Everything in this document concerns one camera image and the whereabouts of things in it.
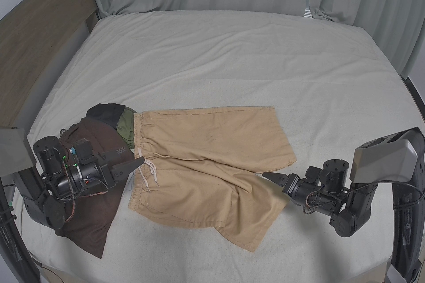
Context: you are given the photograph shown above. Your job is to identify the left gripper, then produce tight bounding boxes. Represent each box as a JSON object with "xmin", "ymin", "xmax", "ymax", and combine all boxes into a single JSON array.
[{"xmin": 76, "ymin": 146, "xmax": 146, "ymax": 190}]

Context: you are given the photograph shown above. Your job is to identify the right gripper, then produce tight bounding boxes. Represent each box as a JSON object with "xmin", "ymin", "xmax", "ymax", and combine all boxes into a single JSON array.
[{"xmin": 262, "ymin": 171, "xmax": 322, "ymax": 207}]

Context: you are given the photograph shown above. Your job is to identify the tan shorts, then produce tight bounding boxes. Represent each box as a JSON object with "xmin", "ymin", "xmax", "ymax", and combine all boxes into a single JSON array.
[{"xmin": 128, "ymin": 105, "xmax": 297, "ymax": 253}]

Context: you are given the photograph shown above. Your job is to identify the bed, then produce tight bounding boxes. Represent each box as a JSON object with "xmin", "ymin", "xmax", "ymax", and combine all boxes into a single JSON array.
[{"xmin": 0, "ymin": 0, "xmax": 425, "ymax": 280}]

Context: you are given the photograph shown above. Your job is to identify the green garment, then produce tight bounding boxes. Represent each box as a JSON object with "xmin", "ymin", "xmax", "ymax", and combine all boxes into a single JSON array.
[{"xmin": 116, "ymin": 108, "xmax": 137, "ymax": 149}]

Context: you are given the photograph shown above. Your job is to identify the black garment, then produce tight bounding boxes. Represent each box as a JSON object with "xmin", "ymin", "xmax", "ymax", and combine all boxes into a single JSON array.
[{"xmin": 86, "ymin": 103, "xmax": 126, "ymax": 130}]

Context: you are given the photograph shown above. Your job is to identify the brown garment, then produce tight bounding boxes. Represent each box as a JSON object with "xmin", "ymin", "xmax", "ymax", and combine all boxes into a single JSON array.
[{"xmin": 53, "ymin": 117, "xmax": 137, "ymax": 259}]

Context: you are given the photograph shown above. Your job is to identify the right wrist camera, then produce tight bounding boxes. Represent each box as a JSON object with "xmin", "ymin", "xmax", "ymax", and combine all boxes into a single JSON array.
[{"xmin": 305, "ymin": 166, "xmax": 323, "ymax": 183}]

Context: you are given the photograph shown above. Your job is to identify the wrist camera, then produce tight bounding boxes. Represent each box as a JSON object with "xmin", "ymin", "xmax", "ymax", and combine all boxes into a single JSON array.
[
  {"xmin": 69, "ymin": 141, "xmax": 96, "ymax": 165},
  {"xmin": 305, "ymin": 166, "xmax": 323, "ymax": 183}
]

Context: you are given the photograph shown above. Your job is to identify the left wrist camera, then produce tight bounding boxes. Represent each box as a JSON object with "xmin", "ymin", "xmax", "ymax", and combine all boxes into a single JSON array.
[{"xmin": 69, "ymin": 141, "xmax": 96, "ymax": 165}]

